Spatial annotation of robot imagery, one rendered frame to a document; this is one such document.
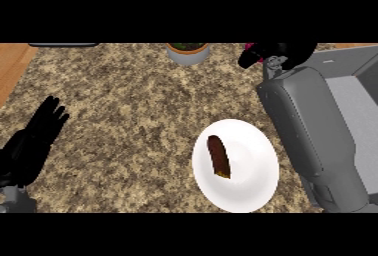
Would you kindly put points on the grey open box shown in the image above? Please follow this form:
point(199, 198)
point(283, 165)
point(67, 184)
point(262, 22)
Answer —
point(357, 106)

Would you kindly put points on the white plate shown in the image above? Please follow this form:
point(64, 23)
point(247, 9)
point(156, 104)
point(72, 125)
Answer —
point(246, 186)

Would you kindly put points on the grey potted plant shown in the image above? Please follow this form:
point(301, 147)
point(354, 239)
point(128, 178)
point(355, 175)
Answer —
point(188, 53)

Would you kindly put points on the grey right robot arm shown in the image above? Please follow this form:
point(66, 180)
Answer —
point(305, 126)

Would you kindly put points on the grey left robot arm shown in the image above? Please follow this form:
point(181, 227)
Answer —
point(17, 200)

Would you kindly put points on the pink cupcake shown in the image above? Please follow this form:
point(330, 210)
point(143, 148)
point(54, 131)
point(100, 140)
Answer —
point(249, 46)

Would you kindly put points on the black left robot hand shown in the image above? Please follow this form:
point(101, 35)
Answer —
point(30, 146)

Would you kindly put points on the brown pastry slice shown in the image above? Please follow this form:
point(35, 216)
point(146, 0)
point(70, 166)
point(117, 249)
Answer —
point(219, 156)

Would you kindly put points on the dark flat appliance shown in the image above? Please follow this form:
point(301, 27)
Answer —
point(64, 44)

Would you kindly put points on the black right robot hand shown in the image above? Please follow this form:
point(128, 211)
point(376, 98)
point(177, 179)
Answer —
point(289, 51)

